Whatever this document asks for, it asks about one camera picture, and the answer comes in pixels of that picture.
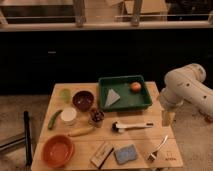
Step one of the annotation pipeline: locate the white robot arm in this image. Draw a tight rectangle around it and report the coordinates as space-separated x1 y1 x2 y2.
158 63 213 126

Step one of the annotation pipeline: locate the purple bowl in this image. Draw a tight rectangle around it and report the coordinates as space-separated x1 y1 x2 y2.
72 91 94 112

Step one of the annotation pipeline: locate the orange bowl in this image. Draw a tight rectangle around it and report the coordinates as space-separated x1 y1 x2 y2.
41 135 75 168

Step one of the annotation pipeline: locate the metal fork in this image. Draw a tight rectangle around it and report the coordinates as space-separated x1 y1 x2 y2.
147 136 168 162

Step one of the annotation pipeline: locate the orange fruit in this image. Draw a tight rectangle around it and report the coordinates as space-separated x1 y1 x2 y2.
130 82 142 92

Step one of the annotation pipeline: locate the blue sponge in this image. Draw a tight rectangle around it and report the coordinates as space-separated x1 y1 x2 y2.
114 145 138 165

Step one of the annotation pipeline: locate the green plastic tray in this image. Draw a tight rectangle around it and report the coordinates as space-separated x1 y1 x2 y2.
98 75 152 112

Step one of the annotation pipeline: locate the wooden block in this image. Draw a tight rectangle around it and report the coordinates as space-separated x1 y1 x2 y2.
90 142 114 169

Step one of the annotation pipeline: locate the small cup with dark contents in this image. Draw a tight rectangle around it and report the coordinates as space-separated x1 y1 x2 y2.
89 108 104 128

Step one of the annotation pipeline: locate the wooden table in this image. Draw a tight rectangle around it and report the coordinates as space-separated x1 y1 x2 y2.
31 82 183 171

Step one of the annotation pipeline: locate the white round container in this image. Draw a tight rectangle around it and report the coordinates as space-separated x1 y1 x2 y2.
61 107 77 125

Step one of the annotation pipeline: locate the green cucumber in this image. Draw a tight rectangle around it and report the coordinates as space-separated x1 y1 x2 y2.
48 110 63 130

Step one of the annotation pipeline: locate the black bar on floor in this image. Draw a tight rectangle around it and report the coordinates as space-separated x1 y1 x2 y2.
24 111 32 166

